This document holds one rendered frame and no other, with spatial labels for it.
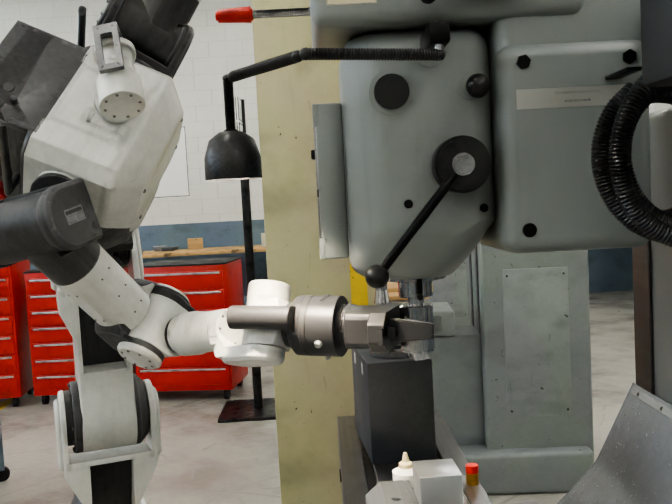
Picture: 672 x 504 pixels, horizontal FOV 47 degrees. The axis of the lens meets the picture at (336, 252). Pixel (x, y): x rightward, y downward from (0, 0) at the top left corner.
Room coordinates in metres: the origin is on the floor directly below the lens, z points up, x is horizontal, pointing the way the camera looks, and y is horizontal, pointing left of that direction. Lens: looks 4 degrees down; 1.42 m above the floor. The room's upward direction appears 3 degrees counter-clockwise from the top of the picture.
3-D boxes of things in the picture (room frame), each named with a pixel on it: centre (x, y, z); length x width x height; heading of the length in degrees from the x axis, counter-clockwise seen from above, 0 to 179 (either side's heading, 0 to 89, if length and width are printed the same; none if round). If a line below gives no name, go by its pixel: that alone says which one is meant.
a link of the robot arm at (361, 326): (1.10, -0.02, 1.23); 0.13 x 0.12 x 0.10; 161
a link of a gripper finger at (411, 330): (1.04, -0.10, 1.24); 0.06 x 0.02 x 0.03; 71
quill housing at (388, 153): (1.07, -0.11, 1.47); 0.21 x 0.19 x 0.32; 1
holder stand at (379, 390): (1.48, -0.09, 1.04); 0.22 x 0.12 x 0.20; 6
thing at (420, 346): (1.07, -0.11, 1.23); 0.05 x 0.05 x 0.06
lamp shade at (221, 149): (0.99, 0.12, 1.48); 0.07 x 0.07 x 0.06
